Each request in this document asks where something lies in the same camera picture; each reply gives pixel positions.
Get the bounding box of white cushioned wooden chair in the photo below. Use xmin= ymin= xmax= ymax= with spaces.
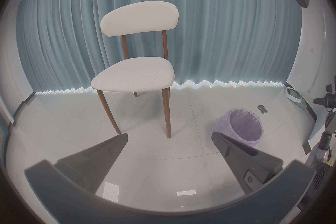
xmin=90 ymin=1 xmax=179 ymax=139

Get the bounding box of pale blue curtain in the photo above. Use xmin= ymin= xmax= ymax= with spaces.
xmin=16 ymin=0 xmax=302 ymax=95

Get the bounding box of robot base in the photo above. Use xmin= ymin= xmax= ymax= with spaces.
xmin=297 ymin=160 xmax=332 ymax=214

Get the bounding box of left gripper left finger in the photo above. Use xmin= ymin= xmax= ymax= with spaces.
xmin=56 ymin=133 xmax=129 ymax=193

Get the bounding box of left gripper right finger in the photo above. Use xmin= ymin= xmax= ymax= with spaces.
xmin=211 ymin=131 xmax=284 ymax=196

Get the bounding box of purple plastic bag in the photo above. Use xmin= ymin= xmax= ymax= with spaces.
xmin=216 ymin=108 xmax=264 ymax=147

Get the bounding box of white trash bin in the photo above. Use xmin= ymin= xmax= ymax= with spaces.
xmin=227 ymin=109 xmax=264 ymax=147

